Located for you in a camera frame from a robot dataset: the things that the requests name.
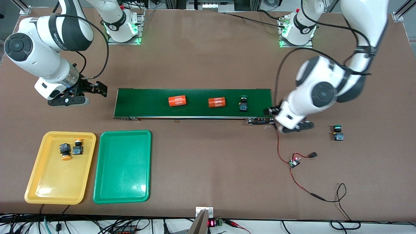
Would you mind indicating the yellow pushbutton green-marked block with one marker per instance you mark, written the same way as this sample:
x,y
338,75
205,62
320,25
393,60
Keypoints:
x,y
78,150

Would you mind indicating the red power strip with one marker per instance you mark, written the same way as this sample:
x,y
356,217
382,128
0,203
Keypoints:
x,y
125,231

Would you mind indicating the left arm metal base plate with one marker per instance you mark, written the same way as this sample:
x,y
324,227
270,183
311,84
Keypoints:
x,y
295,46

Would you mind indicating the aluminium frame rack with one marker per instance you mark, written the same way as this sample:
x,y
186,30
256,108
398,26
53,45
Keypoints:
x,y
211,6

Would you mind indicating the green mushroom pushbutton switch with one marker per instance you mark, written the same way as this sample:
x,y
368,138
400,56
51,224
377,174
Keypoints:
x,y
243,105
338,135

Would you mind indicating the yellow pushbutton red-marked block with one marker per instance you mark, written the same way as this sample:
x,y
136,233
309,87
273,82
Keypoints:
x,y
65,149

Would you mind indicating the green plastic tray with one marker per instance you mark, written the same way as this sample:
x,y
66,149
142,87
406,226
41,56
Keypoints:
x,y
122,169

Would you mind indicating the black plug with red lead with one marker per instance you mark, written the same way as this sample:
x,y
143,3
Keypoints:
x,y
313,155

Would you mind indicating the small motor controller board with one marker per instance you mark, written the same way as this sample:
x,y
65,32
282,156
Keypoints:
x,y
294,162

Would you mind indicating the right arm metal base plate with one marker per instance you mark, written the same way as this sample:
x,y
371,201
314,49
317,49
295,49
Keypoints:
x,y
141,29

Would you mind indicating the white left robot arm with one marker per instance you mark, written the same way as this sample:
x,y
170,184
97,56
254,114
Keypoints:
x,y
318,78

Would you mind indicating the yellow plastic tray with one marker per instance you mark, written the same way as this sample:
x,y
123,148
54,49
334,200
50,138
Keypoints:
x,y
60,182

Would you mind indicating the green belt conveyor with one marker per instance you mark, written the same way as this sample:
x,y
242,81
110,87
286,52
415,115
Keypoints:
x,y
198,110

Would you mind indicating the grey metal camera bracket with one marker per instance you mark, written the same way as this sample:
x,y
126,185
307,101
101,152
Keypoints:
x,y
200,224

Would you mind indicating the red clip lead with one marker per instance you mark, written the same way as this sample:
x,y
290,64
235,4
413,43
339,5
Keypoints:
x,y
232,223

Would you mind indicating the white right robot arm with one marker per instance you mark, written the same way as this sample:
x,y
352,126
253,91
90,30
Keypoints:
x,y
35,58

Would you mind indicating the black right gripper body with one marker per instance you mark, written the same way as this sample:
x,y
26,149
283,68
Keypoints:
x,y
85,86

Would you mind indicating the red digit display module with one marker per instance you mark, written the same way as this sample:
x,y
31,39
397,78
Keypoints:
x,y
212,223

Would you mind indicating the orange cylinder printed 4650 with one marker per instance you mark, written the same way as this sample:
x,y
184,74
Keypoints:
x,y
177,101

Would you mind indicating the orange cylinder printed 4680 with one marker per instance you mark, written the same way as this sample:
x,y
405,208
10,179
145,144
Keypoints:
x,y
216,102

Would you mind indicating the aluminium corner post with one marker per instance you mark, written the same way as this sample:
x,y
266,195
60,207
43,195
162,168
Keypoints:
x,y
398,14
25,10

